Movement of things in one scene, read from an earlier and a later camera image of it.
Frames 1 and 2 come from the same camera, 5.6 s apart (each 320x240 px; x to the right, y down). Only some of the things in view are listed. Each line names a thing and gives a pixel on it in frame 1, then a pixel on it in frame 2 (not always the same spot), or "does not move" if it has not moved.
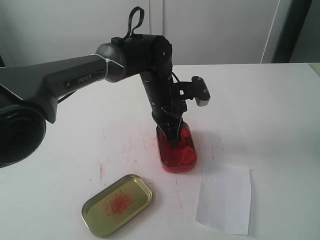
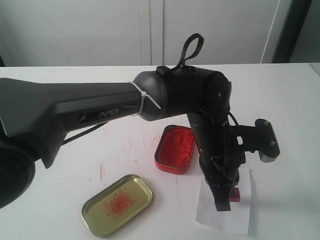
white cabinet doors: x=201 y=32 does not move
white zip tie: x=107 y=60 -> x=142 y=94
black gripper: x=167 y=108 -> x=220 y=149
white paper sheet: x=225 y=198 does not move
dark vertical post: x=297 y=15 does not move
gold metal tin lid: x=103 y=213 does not move
